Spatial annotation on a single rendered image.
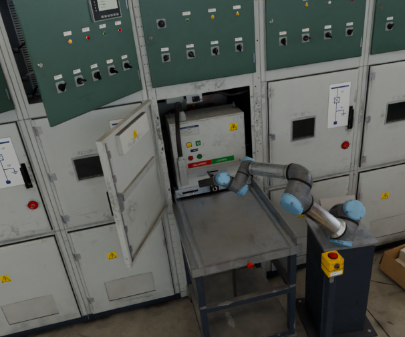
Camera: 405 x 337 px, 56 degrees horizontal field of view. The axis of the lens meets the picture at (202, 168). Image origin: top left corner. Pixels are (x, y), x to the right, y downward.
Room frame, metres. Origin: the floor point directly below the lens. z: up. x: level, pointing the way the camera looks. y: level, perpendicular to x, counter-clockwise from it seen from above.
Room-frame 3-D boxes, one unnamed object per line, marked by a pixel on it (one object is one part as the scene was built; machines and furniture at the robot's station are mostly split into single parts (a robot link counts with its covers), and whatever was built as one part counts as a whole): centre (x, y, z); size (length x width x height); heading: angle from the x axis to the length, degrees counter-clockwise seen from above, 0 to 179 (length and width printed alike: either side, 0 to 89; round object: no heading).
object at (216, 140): (2.28, -0.06, 1.15); 0.48 x 0.01 x 0.48; 100
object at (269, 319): (1.91, -0.13, 0.46); 0.64 x 0.58 x 0.66; 10
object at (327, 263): (1.45, -0.60, 0.85); 0.08 x 0.08 x 0.10; 10
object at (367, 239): (1.85, -0.79, 0.74); 0.32 x 0.32 x 0.02; 3
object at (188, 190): (2.30, -0.06, 0.89); 0.54 x 0.05 x 0.06; 100
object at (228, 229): (1.91, -0.13, 0.82); 0.68 x 0.62 x 0.06; 10
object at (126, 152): (1.90, 0.37, 1.21); 0.63 x 0.07 x 0.74; 163
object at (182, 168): (2.18, 0.13, 1.09); 0.08 x 0.05 x 0.17; 10
